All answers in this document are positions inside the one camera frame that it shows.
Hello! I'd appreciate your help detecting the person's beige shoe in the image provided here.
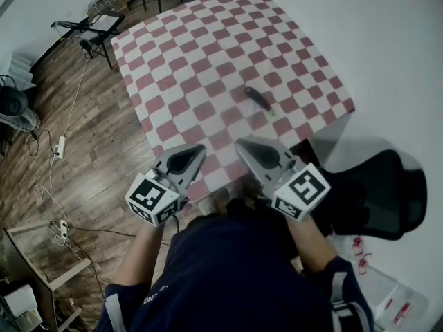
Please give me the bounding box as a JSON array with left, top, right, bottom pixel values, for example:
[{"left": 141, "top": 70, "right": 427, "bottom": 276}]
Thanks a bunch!
[{"left": 198, "top": 196, "right": 218, "bottom": 216}]

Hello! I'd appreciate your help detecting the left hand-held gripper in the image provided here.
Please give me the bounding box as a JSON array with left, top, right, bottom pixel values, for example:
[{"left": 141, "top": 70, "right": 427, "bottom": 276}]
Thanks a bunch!
[{"left": 124, "top": 143, "right": 208, "bottom": 228}]

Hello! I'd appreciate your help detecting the black cable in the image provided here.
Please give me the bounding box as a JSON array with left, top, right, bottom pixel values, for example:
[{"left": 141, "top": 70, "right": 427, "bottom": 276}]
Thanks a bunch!
[{"left": 26, "top": 129, "right": 60, "bottom": 158}]

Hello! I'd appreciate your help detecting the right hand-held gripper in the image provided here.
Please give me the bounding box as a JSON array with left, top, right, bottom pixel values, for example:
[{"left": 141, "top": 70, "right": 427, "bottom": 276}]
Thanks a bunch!
[{"left": 235, "top": 136, "right": 332, "bottom": 223}]

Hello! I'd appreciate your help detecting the person's navy shirt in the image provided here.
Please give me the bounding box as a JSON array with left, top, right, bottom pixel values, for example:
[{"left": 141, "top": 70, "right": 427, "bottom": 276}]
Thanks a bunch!
[{"left": 94, "top": 211, "right": 375, "bottom": 332}]

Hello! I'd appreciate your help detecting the white power cable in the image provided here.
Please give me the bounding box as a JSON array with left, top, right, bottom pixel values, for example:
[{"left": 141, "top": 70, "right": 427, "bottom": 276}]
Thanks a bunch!
[{"left": 34, "top": 55, "right": 91, "bottom": 247}]

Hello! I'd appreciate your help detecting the wire basket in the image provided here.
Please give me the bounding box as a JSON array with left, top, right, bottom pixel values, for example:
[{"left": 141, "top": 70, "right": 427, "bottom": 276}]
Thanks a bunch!
[{"left": 87, "top": 0, "right": 116, "bottom": 17}]

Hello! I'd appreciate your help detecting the person's right forearm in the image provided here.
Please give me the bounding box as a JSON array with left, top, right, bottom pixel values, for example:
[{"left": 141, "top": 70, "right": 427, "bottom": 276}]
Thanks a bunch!
[{"left": 284, "top": 214, "right": 338, "bottom": 273}]

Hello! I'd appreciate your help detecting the black folding chair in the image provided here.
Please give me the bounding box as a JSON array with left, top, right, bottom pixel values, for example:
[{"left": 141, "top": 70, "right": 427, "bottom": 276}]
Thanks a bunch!
[{"left": 51, "top": 10, "right": 126, "bottom": 71}]

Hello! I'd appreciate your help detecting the white box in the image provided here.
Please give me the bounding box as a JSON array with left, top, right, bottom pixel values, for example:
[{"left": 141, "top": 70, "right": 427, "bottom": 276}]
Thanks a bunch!
[{"left": 0, "top": 281, "right": 39, "bottom": 326}]

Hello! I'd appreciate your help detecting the black backpack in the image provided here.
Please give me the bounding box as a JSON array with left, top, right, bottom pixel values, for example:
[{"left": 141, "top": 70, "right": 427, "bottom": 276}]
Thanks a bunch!
[{"left": 0, "top": 84, "right": 42, "bottom": 131}]

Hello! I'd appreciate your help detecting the dark purple eggplant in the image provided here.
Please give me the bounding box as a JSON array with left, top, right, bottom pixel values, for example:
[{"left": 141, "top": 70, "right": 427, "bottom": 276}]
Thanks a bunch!
[{"left": 244, "top": 86, "right": 277, "bottom": 118}]

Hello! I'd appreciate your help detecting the black office chair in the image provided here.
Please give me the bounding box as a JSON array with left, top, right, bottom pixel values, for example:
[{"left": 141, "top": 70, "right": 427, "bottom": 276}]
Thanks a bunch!
[{"left": 310, "top": 148, "right": 428, "bottom": 242}]

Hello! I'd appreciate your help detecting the person's left forearm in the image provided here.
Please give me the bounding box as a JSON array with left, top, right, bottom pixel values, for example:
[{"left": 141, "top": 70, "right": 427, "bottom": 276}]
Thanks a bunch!
[{"left": 112, "top": 215, "right": 174, "bottom": 287}]

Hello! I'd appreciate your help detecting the clear plastic bin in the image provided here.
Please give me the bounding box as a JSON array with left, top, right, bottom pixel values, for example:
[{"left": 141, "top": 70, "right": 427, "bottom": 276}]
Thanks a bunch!
[{"left": 359, "top": 264, "right": 431, "bottom": 332}]

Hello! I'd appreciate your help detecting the light wooden frame table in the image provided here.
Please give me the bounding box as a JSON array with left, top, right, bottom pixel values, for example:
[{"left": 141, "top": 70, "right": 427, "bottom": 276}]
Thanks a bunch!
[{"left": 2, "top": 219, "right": 93, "bottom": 332}]

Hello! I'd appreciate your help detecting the red white checkered table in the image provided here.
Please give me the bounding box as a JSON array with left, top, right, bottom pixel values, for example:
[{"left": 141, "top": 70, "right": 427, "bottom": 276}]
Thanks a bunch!
[{"left": 110, "top": 0, "right": 356, "bottom": 204}]

